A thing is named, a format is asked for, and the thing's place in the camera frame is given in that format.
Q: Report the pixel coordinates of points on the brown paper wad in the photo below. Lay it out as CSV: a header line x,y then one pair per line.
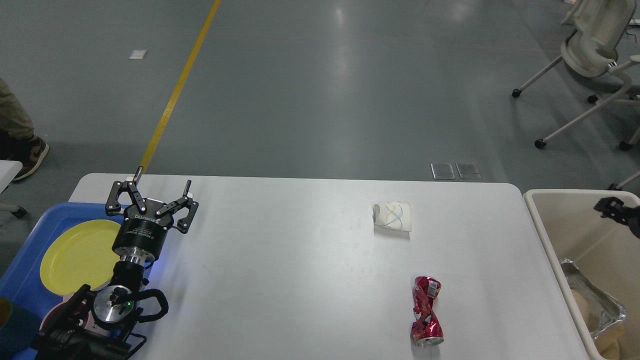
x,y
588,314

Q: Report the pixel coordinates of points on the brown paper bag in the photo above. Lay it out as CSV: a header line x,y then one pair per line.
x,y
612,345

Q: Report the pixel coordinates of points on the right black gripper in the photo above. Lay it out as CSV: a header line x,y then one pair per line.
x,y
613,208

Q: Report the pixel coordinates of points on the dark teal mug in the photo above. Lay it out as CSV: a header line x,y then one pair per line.
x,y
18,328

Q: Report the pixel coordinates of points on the blue plastic tray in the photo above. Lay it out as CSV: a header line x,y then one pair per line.
x,y
21,283

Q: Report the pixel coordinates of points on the aluminium foil tray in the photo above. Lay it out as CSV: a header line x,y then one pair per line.
x,y
612,313

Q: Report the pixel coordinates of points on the white side table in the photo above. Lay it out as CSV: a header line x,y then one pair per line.
x,y
9,170

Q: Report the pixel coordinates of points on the beige plastic bin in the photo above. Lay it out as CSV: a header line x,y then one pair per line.
x,y
605,252

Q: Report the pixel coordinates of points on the white office chair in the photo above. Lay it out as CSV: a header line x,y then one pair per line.
x,y
590,55

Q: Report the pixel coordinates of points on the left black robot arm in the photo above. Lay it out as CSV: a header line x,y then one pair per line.
x,y
96,325

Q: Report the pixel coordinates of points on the yellow plate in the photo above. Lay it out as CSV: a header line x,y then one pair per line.
x,y
81,255

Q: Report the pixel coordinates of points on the person in khaki trousers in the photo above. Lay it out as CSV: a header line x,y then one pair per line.
x,y
18,139

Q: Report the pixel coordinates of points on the crushed red can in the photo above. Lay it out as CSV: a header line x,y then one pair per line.
x,y
426,330

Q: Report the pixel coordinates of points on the pink mug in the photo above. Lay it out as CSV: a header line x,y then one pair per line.
x,y
49,316

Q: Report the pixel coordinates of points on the metal floor plate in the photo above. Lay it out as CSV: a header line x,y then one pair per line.
x,y
442,171
468,171

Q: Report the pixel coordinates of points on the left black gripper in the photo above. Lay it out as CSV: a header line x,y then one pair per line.
x,y
142,235

